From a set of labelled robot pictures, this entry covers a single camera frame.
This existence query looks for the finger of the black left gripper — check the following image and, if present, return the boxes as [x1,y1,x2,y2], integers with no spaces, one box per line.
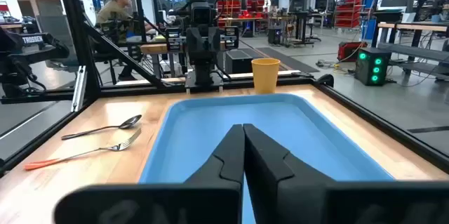
[223,26,240,51]
[166,27,183,52]

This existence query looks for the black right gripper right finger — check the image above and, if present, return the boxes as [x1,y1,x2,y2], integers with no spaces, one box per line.
[243,123,449,224]

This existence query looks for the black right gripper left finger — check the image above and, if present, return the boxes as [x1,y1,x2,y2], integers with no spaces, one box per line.
[54,124,246,224]

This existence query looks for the yellow plastic cup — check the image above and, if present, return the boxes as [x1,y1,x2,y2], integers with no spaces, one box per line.
[250,58,281,95]

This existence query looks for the dark metal spoon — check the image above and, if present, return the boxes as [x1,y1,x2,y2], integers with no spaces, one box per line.
[60,114,143,141]

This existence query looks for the blue plastic tray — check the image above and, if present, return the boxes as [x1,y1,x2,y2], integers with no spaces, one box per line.
[139,93,394,224]

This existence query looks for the black box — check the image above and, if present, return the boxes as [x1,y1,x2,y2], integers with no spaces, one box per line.
[224,48,254,75]

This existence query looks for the black floor mat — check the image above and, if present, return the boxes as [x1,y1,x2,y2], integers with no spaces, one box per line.
[255,46,321,74]

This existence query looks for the person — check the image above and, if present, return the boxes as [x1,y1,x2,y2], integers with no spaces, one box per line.
[93,0,155,81]

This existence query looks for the red case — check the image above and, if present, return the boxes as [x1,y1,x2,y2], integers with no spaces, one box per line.
[337,41,369,63]

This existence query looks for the red bin shelf rack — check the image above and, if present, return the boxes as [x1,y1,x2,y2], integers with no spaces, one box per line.
[333,0,366,29]

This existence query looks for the black computer tower green lights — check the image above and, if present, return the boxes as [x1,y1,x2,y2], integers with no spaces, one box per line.
[354,46,392,87]

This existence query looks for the wooden-top desk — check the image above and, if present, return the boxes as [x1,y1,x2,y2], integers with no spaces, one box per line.
[370,21,449,81]

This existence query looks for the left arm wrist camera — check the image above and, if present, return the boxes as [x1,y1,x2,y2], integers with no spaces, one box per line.
[190,1,217,27]

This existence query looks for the black aluminium table frame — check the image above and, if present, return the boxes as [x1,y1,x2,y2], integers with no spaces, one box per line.
[0,0,449,178]

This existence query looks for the orange-handled metal fork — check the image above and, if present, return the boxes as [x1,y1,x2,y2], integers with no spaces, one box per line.
[23,127,142,171]

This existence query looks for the silver metal bracket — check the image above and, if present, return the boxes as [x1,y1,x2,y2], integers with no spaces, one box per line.
[71,65,88,113]

